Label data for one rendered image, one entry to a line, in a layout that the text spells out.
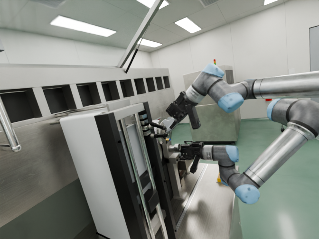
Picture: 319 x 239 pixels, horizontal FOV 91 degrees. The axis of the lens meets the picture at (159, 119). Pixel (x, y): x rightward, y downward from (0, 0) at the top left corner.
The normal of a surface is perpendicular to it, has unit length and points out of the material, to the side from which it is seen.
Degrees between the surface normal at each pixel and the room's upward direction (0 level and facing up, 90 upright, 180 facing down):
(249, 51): 90
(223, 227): 0
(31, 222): 90
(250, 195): 90
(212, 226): 0
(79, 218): 90
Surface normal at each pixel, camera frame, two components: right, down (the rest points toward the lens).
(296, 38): -0.49, 0.27
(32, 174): 0.85, -0.07
